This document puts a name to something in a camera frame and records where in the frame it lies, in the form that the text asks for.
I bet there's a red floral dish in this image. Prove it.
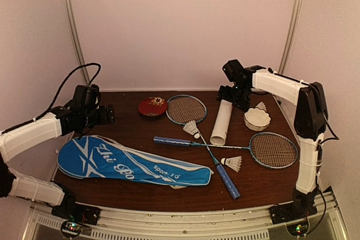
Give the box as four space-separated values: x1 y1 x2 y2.
138 97 168 117

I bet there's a right aluminium frame post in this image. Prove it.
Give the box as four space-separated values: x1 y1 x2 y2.
278 0 303 74

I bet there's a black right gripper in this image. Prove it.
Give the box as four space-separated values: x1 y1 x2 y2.
217 83 251 111

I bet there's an aluminium frame post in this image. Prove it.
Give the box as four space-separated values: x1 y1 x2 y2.
278 0 303 74
58 0 91 85

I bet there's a white shuttlecock tube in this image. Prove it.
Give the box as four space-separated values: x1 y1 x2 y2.
210 99 233 146

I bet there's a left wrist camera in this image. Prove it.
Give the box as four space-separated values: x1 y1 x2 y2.
71 84 100 111

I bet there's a blue racket on right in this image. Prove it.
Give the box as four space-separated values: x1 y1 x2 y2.
153 132 298 169

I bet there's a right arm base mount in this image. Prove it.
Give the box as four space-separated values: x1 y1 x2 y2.
269 202 318 238

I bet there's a blue racket near dish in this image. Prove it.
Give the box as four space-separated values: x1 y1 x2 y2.
166 94 240 200

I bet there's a white shuttlecock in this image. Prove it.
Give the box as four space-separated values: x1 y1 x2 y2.
183 120 200 139
220 156 242 173
255 102 267 112

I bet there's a left aluminium frame post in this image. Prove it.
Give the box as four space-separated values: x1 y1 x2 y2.
58 0 91 85

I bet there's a white scalloped bowl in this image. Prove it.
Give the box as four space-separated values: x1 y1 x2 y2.
244 108 271 132

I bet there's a white shuttlecock front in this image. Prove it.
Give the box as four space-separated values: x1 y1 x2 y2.
220 156 242 173

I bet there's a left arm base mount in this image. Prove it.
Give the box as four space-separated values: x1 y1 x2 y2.
51 203 101 239

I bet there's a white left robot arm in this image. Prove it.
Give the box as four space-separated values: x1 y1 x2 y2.
1 84 115 220

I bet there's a blue racket bag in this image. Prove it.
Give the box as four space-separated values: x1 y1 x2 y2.
57 135 213 189

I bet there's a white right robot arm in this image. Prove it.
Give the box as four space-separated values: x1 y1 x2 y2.
218 60 328 219

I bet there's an aluminium front rail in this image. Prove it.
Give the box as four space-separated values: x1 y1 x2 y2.
20 190 350 239

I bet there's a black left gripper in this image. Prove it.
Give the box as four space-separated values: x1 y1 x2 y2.
82 103 115 129

